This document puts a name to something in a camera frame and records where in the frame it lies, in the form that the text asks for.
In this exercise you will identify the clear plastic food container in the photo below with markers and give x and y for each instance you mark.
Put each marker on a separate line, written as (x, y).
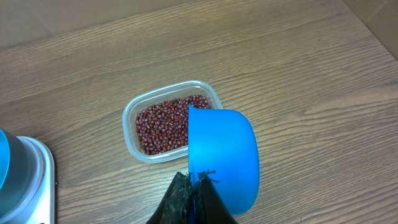
(141, 102)

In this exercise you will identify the white digital kitchen scale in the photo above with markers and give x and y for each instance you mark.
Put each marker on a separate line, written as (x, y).
(37, 205)

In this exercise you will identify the blue metal bowl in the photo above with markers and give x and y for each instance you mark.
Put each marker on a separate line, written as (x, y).
(15, 173)

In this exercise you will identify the red adzuki beans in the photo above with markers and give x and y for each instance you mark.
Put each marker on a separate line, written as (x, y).
(164, 126)

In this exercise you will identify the blue plastic measuring scoop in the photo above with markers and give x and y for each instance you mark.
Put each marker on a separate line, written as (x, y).
(223, 142)

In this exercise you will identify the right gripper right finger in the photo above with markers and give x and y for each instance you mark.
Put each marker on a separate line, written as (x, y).
(207, 205)

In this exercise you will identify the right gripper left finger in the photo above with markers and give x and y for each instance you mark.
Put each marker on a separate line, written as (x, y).
(175, 206)

